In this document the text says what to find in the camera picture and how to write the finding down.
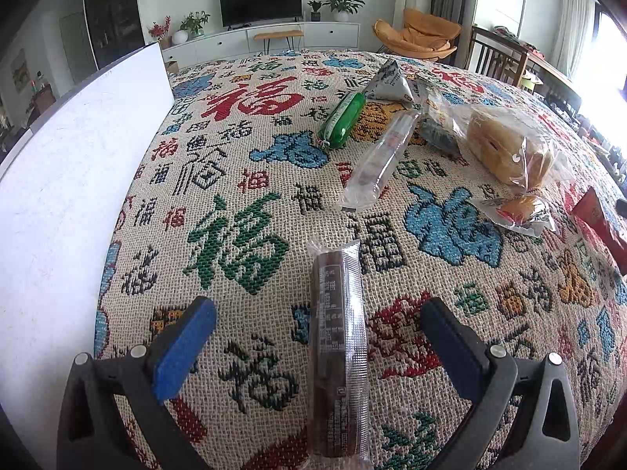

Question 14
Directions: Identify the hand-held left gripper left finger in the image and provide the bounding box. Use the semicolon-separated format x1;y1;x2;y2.
56;296;219;470

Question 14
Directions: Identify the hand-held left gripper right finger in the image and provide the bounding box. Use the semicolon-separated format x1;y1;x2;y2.
420;296;581;470

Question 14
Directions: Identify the brown bar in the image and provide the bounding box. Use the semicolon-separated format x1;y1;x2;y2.
306;239;373;466

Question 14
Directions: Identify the white cardboard box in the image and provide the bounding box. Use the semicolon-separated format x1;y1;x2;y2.
0;42;176;470

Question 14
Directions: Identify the red snack packet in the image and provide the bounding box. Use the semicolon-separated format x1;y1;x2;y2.
571;186;627;275

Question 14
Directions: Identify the clear long snack packet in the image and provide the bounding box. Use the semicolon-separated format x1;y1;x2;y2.
339;110;423;213

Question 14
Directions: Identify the small bun packet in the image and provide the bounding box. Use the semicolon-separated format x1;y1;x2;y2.
473;193;556;238

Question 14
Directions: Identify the printed woven blanket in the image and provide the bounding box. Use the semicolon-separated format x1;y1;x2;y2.
93;49;627;470

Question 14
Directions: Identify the clear bread bag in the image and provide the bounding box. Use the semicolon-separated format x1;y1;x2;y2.
431;100;574;192

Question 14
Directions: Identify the colourful box with black top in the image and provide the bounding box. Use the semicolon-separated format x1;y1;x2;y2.
416;81;464;157

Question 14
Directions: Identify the green sausage stick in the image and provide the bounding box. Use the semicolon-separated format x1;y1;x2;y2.
318;90;367;150

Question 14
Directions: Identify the silver triangular snack packet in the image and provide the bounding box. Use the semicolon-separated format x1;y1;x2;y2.
361;58;417;108

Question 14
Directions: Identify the wooden desk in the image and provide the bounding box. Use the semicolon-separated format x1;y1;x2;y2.
526;51;584;108

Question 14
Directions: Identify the dark wooden chair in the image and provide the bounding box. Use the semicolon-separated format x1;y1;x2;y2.
464;26;530;89

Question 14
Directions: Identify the white tv cabinet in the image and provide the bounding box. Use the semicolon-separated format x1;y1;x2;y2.
161;21;361;67

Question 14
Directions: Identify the orange lounge chair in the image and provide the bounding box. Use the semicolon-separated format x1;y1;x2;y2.
373;7;462;62

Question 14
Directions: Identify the red flower arrangement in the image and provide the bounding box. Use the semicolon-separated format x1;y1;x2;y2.
148;16;172;50

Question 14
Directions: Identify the white door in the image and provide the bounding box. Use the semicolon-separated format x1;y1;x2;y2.
60;12;96;84

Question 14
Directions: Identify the bushy green potted plant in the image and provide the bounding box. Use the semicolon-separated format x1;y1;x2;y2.
179;11;210;39

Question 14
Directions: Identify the wooden stool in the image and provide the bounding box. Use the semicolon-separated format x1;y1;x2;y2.
254;29;305;54

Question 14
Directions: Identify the tall black cabinet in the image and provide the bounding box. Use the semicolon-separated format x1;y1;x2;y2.
82;0;145;70

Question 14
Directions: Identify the white sheer curtain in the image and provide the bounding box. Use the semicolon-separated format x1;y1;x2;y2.
551;0;596;76

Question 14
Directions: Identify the black television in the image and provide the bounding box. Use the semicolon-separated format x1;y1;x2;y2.
219;0;303;27

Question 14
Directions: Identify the large leafy potted plant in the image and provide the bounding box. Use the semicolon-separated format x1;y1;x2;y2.
322;0;366;23

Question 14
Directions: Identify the framed wall picture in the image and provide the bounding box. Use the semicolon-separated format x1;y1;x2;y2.
11;49;27;93

